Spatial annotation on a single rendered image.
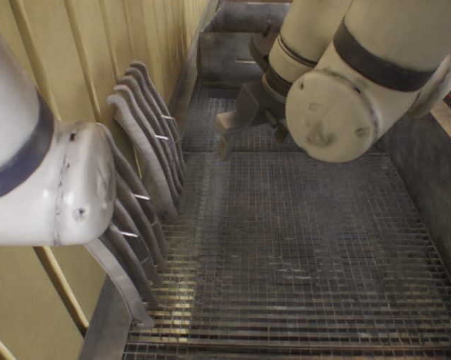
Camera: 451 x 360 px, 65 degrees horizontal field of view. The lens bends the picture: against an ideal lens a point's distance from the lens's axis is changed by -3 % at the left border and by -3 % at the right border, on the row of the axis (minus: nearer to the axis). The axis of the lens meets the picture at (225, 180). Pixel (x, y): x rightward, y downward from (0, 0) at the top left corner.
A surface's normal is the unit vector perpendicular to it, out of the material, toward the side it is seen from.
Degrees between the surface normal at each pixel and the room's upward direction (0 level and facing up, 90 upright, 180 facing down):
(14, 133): 99
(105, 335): 0
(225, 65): 90
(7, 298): 90
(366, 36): 88
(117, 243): 90
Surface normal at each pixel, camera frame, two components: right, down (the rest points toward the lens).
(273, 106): 0.47, 0.80
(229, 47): -0.17, 0.61
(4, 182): 0.69, 0.62
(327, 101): -0.73, 0.47
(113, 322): -0.04, -0.78
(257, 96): 0.28, -0.54
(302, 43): -0.52, 0.63
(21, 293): 1.00, 0.00
